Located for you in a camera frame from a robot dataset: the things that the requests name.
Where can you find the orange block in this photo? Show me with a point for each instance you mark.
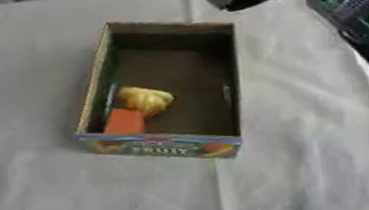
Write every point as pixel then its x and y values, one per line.
pixel 124 121

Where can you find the open cardboard box printed front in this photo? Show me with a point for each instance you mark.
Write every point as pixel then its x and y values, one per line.
pixel 190 76

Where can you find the yellow toy fruit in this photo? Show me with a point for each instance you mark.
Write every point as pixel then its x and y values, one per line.
pixel 145 100

